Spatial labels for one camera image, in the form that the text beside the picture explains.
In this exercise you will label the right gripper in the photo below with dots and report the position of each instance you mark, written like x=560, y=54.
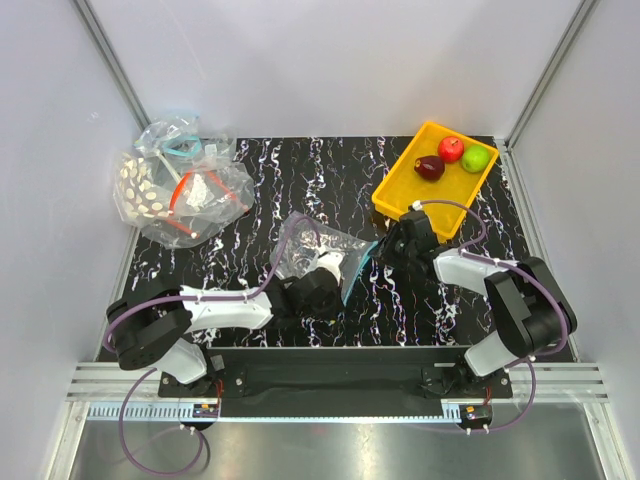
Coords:
x=384, y=249

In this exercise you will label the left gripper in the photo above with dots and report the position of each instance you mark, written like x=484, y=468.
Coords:
x=335, y=308

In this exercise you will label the clear blue-zip bag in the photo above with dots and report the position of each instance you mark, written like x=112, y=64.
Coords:
x=178, y=138
x=300, y=238

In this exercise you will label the dark red apple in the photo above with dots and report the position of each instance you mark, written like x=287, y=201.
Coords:
x=430, y=168

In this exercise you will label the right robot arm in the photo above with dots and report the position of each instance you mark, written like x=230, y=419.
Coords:
x=530, y=312

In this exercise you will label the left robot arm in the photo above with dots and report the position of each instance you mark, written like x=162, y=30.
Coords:
x=147, y=329

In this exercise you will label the clear red-zip bag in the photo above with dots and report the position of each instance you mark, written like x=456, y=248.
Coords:
x=186, y=213

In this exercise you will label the polka dot bag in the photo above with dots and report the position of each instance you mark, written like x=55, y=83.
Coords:
x=142, y=190

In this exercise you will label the yellow plastic tray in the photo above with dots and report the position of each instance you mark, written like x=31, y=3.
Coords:
x=446, y=200

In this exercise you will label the green apple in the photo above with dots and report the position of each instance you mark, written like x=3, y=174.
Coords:
x=475, y=159

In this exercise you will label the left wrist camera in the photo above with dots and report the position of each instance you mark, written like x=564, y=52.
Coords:
x=331, y=261

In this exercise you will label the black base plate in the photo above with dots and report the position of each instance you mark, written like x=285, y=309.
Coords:
x=332, y=383

